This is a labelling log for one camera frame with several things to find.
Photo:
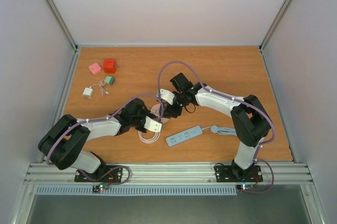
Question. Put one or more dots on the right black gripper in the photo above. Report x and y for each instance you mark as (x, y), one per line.
(172, 111)

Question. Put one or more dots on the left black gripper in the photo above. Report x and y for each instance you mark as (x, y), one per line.
(147, 112)

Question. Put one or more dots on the pink round socket hub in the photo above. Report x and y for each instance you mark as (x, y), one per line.
(155, 110)

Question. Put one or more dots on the light blue power strip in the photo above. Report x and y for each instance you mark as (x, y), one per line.
(184, 136)

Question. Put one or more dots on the green small plug charger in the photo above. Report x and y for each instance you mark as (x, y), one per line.
(110, 80)

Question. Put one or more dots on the red cube plug adapter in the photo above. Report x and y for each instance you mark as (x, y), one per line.
(109, 66)

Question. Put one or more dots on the white USB wall charger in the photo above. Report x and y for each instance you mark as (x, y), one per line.
(87, 92)

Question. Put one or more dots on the pink cube plug adapter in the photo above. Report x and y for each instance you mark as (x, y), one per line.
(95, 68)

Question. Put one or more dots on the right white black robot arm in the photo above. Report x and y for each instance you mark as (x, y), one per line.
(250, 120)

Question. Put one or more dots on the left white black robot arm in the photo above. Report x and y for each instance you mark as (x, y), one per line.
(63, 144)

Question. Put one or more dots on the left small circuit board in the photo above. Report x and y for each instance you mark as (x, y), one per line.
(100, 188)

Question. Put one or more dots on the small circuit board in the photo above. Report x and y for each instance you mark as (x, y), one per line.
(245, 187)
(100, 188)

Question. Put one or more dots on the right small circuit board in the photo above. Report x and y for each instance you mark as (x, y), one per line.
(245, 187)

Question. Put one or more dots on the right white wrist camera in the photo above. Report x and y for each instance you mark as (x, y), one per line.
(165, 95)

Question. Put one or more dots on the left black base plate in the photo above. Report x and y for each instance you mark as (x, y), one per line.
(105, 174)

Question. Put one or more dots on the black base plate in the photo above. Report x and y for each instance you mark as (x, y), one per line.
(105, 174)
(223, 174)

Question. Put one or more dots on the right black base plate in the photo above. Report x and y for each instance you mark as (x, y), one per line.
(223, 174)

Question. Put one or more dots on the aluminium front rail frame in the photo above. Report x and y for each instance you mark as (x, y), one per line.
(198, 173)

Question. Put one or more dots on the blue slotted cable duct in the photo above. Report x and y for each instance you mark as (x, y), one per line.
(137, 190)

